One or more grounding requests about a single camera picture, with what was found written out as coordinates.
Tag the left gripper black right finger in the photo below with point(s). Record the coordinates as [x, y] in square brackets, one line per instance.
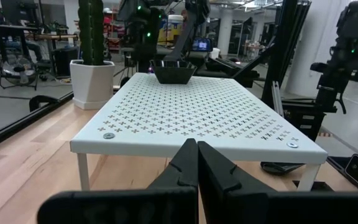
[219, 180]

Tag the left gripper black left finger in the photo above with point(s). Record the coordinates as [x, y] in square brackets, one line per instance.
[182, 171]

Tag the black teardrop plate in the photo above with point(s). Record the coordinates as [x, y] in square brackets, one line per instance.
[280, 168]

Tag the black wavy square bowl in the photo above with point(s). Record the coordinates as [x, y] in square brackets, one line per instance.
[172, 73]

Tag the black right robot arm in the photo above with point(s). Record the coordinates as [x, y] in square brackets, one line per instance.
[141, 34]

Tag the white perforated metal shelf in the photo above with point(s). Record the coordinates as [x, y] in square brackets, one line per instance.
[182, 109]

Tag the silver aluminium bar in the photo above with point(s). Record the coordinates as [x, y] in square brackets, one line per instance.
[277, 99]

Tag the white hexagonal plant pot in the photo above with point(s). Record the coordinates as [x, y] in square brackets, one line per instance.
[92, 84]

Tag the yellow and white wipes tub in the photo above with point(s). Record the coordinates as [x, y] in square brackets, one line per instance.
[171, 28]

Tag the black waste bin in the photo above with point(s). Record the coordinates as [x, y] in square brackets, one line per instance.
[64, 61]

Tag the green cactus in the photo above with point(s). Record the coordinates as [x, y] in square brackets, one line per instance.
[91, 31]

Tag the black floor fan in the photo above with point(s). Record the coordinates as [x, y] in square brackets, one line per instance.
[19, 71]

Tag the black table-level camera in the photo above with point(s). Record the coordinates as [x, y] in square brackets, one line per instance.
[357, 169]

